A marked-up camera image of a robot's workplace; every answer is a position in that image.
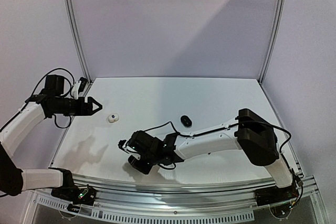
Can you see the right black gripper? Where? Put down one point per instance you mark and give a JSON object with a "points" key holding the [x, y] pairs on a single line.
{"points": [[128, 145]]}

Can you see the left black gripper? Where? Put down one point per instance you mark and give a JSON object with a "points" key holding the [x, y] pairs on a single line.
{"points": [[87, 110]]}

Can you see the white earbud charging case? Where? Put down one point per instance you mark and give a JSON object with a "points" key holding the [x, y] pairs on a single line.
{"points": [[113, 118]]}

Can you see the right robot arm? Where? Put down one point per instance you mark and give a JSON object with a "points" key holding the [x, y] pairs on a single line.
{"points": [[247, 132]]}

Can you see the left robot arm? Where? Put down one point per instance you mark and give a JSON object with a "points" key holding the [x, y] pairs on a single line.
{"points": [[51, 101]]}

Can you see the black oval charging case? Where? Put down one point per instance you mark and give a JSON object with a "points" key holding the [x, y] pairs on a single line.
{"points": [[186, 121]]}

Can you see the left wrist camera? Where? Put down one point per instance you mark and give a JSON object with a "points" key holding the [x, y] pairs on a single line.
{"points": [[78, 88]]}

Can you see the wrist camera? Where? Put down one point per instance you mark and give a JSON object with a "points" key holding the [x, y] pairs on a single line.
{"points": [[123, 145], [78, 88]]}

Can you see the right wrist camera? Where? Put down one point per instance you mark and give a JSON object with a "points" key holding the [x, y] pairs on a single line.
{"points": [[123, 145]]}

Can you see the aluminium front rail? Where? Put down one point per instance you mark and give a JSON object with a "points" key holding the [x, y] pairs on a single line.
{"points": [[178, 195]]}

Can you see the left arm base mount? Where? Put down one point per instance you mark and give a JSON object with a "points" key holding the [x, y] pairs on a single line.
{"points": [[78, 195]]}

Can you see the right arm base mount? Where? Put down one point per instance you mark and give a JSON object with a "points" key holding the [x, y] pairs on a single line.
{"points": [[271, 195]]}

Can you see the left aluminium frame post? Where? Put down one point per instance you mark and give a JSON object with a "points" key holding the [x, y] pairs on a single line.
{"points": [[76, 40]]}

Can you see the aluminium frame post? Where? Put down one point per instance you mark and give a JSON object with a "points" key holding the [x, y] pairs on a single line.
{"points": [[76, 40], [272, 41]]}

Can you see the right aluminium frame post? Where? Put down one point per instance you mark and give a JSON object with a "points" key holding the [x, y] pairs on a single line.
{"points": [[272, 41]]}

